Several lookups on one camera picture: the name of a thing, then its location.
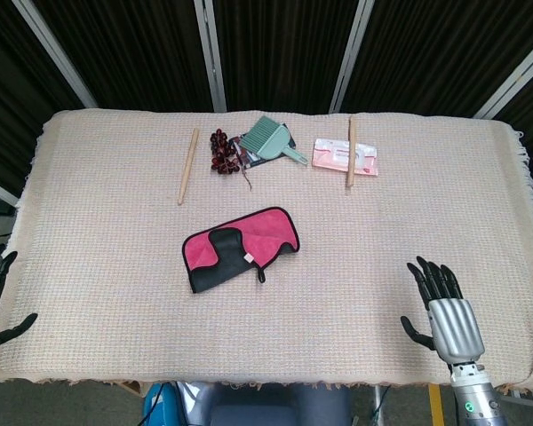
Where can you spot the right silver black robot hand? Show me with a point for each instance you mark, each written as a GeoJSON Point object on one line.
{"type": "Point", "coordinates": [455, 326]}

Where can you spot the pink cloth with black trim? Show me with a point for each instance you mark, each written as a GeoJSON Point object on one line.
{"type": "Point", "coordinates": [266, 228]}

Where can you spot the metal table leg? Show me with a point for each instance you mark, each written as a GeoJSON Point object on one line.
{"type": "Point", "coordinates": [377, 406]}

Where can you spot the beige woven tablecloth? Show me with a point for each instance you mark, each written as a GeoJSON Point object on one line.
{"type": "Point", "coordinates": [115, 266]}

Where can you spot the blue plastic cover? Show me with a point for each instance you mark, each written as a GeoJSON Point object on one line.
{"type": "Point", "coordinates": [157, 406]}

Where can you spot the wooden stick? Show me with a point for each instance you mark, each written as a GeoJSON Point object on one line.
{"type": "Point", "coordinates": [351, 155]}
{"type": "Point", "coordinates": [188, 166]}

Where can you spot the grey-blue robot torso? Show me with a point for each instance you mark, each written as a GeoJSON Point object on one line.
{"type": "Point", "coordinates": [266, 406]}

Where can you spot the pink and white packet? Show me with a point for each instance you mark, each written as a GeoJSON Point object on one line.
{"type": "Point", "coordinates": [328, 157]}

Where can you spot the dark snack packet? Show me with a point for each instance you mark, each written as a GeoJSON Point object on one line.
{"type": "Point", "coordinates": [248, 159]}

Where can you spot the green plastic dustpan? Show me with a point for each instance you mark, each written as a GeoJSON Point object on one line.
{"type": "Point", "coordinates": [262, 139]}

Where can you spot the dark red grape bunch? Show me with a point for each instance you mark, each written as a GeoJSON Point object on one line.
{"type": "Point", "coordinates": [222, 153]}

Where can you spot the dark pleated curtain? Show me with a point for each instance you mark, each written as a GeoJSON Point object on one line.
{"type": "Point", "coordinates": [284, 53]}

